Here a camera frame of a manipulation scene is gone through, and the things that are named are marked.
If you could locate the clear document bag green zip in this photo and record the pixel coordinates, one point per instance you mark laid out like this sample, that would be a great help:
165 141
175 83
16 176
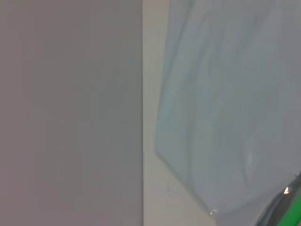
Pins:
223 94

